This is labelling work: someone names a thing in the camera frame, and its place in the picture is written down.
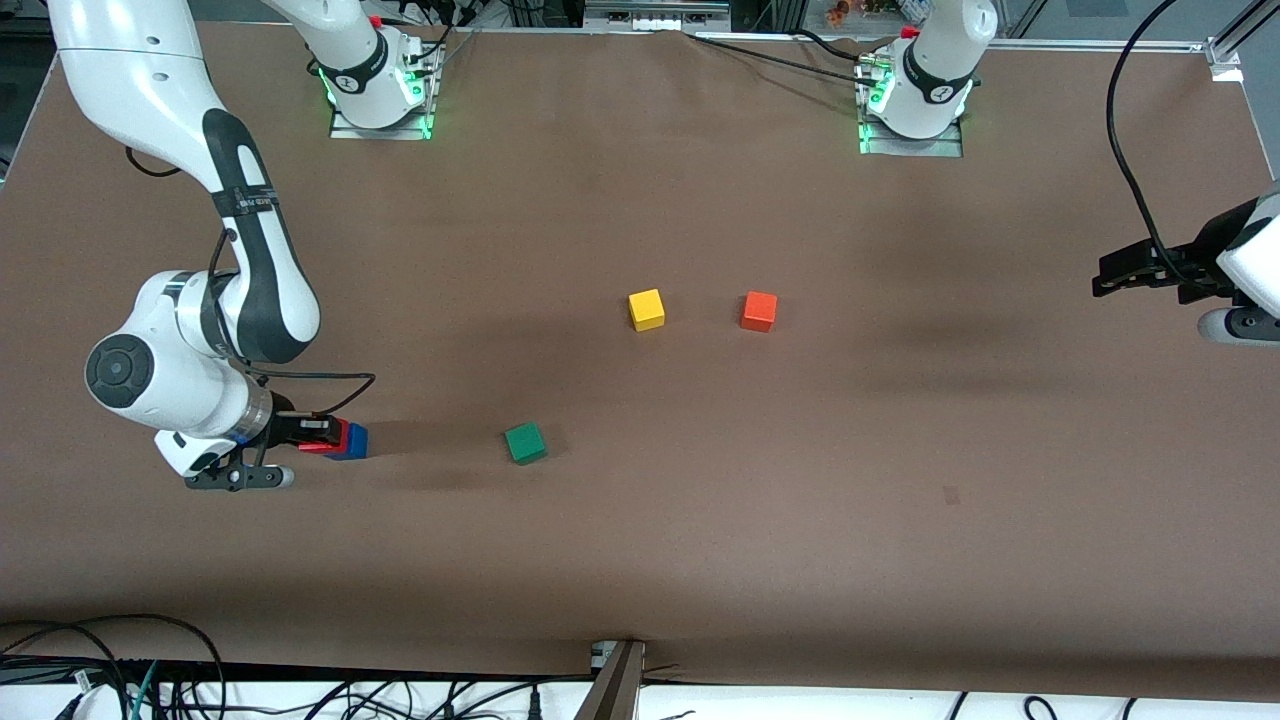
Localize red wooden block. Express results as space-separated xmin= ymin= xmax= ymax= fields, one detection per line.
xmin=298 ymin=417 xmax=352 ymax=457

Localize green wooden block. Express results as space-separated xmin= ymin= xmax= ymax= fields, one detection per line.
xmin=504 ymin=421 xmax=548 ymax=466

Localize brown table cover sheet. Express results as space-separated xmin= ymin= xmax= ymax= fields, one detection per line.
xmin=0 ymin=20 xmax=1280 ymax=701

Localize aluminium profile bar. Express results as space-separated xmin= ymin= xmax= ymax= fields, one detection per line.
xmin=575 ymin=638 xmax=646 ymax=720

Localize grey metal device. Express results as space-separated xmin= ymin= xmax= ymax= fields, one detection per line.
xmin=585 ymin=0 xmax=731 ymax=31

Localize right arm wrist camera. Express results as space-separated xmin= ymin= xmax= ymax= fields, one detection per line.
xmin=185 ymin=462 xmax=297 ymax=491

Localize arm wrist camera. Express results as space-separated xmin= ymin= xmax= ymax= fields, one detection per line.
xmin=1197 ymin=305 xmax=1280 ymax=346
xmin=185 ymin=462 xmax=297 ymax=491

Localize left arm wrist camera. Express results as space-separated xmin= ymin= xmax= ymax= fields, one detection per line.
xmin=1197 ymin=305 xmax=1280 ymax=346

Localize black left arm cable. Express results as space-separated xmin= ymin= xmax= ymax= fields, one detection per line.
xmin=1105 ymin=0 xmax=1186 ymax=286

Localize aluminium frame rail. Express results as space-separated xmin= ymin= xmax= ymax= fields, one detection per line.
xmin=985 ymin=35 xmax=1246 ymax=83

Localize black looping desk cable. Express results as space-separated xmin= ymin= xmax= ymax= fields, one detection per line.
xmin=0 ymin=613 xmax=228 ymax=720

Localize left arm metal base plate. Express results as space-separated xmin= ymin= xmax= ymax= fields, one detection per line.
xmin=857 ymin=55 xmax=966 ymax=158

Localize teal cable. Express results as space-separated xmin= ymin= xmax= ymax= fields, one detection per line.
xmin=128 ymin=660 xmax=161 ymax=720

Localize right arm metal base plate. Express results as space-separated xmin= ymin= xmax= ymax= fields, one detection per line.
xmin=328 ymin=40 xmax=441 ymax=141

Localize black base power cables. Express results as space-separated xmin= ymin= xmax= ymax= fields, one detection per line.
xmin=685 ymin=28 xmax=883 ymax=89

